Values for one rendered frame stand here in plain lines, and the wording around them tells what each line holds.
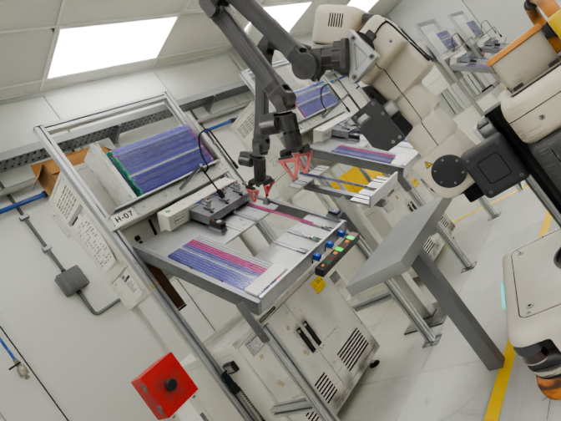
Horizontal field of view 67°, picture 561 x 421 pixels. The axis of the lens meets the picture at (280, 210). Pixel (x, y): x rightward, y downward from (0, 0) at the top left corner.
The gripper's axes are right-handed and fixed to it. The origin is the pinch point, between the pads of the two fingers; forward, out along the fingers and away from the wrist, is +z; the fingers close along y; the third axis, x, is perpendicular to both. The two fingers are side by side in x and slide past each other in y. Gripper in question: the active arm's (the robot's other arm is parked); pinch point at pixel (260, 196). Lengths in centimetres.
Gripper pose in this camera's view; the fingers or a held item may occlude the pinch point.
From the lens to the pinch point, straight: 199.5
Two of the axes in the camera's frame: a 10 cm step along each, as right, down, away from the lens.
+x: 8.1, 2.8, -5.1
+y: -5.8, 4.1, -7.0
